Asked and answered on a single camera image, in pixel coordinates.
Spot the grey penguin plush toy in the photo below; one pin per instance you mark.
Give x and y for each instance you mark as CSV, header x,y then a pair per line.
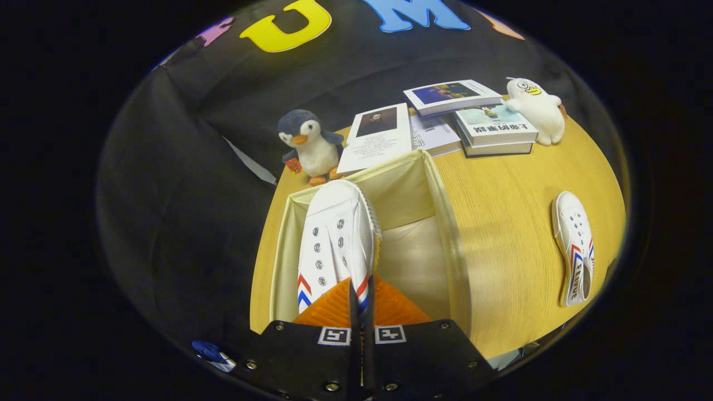
x,y
312,147

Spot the blue plastic object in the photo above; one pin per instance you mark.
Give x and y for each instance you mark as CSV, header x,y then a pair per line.
x,y
209,352

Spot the beige fabric storage box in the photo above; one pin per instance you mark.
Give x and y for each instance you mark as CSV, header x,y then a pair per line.
x,y
412,245

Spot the thin white book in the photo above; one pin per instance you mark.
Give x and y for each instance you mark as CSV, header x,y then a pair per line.
x,y
434,136

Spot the white book with portrait cover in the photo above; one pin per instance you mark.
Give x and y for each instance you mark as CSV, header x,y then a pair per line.
x,y
376,139

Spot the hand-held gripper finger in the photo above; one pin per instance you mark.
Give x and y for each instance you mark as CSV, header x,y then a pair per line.
x,y
369,345
355,345

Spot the white canvas shoe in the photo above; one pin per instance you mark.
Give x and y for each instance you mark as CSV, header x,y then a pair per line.
x,y
334,234
574,248

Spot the book with blue picture cover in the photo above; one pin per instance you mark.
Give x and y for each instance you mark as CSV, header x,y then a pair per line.
x,y
451,94

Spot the white duck plush toy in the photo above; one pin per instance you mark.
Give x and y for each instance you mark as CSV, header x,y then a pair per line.
x,y
537,108

